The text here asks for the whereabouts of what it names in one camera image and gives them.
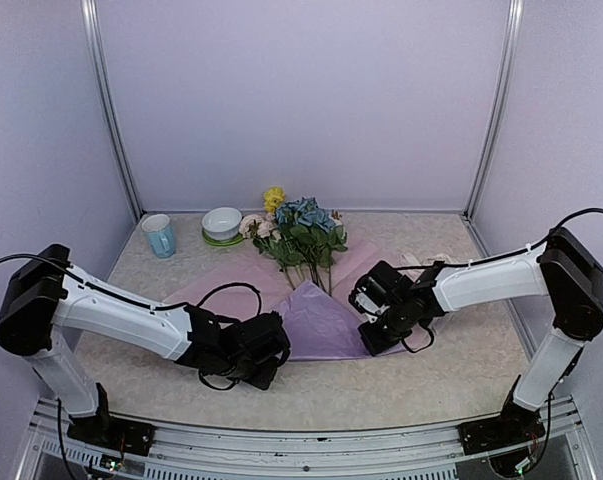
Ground purple wrapping paper sheet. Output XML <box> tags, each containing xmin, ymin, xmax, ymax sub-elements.
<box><xmin>164</xmin><ymin>239</ymin><xmax>400</xmax><ymax>361</ymax></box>

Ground blue fake flower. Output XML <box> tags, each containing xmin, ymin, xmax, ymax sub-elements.
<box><xmin>274</xmin><ymin>197</ymin><xmax>348</xmax><ymax>295</ymax></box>

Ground green plate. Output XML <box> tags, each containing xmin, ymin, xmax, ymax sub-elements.
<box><xmin>201</xmin><ymin>223</ymin><xmax>244</xmax><ymax>247</ymax></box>

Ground pink fake rose stems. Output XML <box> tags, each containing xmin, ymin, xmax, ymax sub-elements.
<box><xmin>238</xmin><ymin>209</ymin><xmax>345</xmax><ymax>291</ymax></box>

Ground white ceramic bowl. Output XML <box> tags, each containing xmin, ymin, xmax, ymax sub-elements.
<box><xmin>202</xmin><ymin>207</ymin><xmax>243</xmax><ymax>241</ymax></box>

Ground yellow fake flower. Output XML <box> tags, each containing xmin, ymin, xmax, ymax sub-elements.
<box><xmin>263</xmin><ymin>186</ymin><xmax>286</xmax><ymax>214</ymax></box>

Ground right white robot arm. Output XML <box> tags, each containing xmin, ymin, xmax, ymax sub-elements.
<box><xmin>348</xmin><ymin>226</ymin><xmax>603</xmax><ymax>444</ymax></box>

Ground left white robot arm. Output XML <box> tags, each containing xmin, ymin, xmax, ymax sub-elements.
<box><xmin>0</xmin><ymin>244</ymin><xmax>291</xmax><ymax>445</ymax></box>

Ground cream printed ribbon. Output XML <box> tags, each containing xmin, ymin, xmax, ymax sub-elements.
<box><xmin>399</xmin><ymin>253</ymin><xmax>456</xmax><ymax>267</ymax></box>

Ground light blue mug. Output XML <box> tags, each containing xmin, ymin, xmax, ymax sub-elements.
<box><xmin>141</xmin><ymin>214</ymin><xmax>176</xmax><ymax>259</ymax></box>

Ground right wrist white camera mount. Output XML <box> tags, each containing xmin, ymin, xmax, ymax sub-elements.
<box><xmin>354</xmin><ymin>288</ymin><xmax>383</xmax><ymax>323</ymax></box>

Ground aluminium front rail frame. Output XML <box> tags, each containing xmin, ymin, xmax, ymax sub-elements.
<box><xmin>10</xmin><ymin>397</ymin><xmax>597</xmax><ymax>479</ymax></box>

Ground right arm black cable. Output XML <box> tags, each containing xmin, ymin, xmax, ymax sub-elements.
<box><xmin>395</xmin><ymin>207</ymin><xmax>603</xmax><ymax>354</ymax></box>

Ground right aluminium corner post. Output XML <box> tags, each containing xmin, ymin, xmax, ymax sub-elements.
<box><xmin>464</xmin><ymin>0</ymin><xmax>524</xmax><ymax>222</ymax></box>

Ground aluminium corner post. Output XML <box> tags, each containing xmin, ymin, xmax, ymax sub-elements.
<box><xmin>81</xmin><ymin>0</ymin><xmax>145</xmax><ymax>223</ymax></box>
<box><xmin>464</xmin><ymin>0</ymin><xmax>524</xmax><ymax>222</ymax></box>

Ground left aluminium corner post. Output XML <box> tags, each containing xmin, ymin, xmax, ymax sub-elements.
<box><xmin>81</xmin><ymin>0</ymin><xmax>145</xmax><ymax>223</ymax></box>

